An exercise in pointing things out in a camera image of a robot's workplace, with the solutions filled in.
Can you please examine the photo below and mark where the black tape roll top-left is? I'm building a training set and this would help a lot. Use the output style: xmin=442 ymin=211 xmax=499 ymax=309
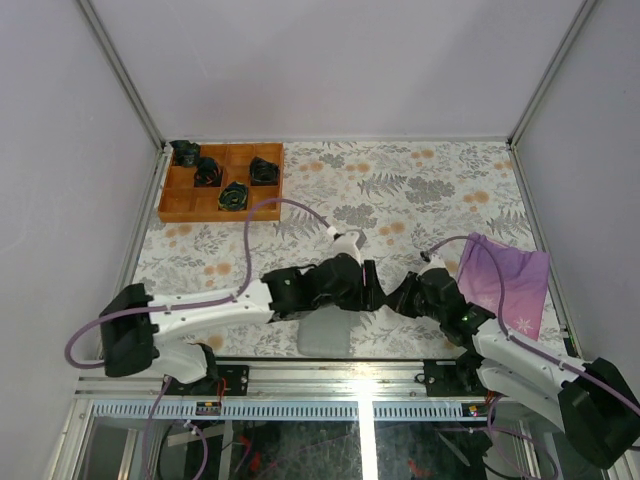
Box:
xmin=170 ymin=140 xmax=200 ymax=168

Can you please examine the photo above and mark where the black blue tape roll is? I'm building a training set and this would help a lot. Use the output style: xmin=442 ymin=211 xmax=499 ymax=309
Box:
xmin=218 ymin=181 xmax=249 ymax=212

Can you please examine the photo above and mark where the aluminium front rail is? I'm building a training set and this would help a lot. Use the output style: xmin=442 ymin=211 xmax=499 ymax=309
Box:
xmin=74 ymin=357 xmax=501 ymax=401

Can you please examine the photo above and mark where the black tape roll right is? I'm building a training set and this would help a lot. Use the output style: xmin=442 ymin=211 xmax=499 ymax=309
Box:
xmin=249 ymin=157 xmax=280 ymax=186

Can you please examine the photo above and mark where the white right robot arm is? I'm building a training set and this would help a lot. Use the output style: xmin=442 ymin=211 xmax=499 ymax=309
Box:
xmin=387 ymin=268 xmax=639 ymax=469

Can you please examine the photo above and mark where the purple princess print bag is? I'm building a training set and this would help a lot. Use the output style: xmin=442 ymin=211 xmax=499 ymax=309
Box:
xmin=457 ymin=233 xmax=550 ymax=340

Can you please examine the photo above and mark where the orange wooden compartment tray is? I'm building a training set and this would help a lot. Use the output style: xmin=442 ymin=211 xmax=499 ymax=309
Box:
xmin=158 ymin=140 xmax=284 ymax=223

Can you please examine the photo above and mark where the grey plastic tool case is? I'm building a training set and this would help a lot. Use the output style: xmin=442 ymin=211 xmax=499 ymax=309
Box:
xmin=297 ymin=306 xmax=359 ymax=359

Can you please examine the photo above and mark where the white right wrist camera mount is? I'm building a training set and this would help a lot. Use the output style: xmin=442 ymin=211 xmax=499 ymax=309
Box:
xmin=419 ymin=251 xmax=447 ymax=275

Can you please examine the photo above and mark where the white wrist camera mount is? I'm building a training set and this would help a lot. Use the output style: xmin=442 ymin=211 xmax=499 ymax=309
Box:
xmin=419 ymin=251 xmax=447 ymax=275
xmin=326 ymin=226 xmax=366 ymax=264

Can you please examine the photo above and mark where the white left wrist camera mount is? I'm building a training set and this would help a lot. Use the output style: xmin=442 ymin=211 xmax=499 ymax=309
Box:
xmin=326 ymin=226 xmax=366 ymax=264

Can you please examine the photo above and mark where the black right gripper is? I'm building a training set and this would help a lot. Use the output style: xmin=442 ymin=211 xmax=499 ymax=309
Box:
xmin=384 ymin=272 xmax=445 ymax=324

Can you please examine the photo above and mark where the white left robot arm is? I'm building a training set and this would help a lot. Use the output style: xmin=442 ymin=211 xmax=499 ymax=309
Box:
xmin=100 ymin=253 xmax=386 ymax=395

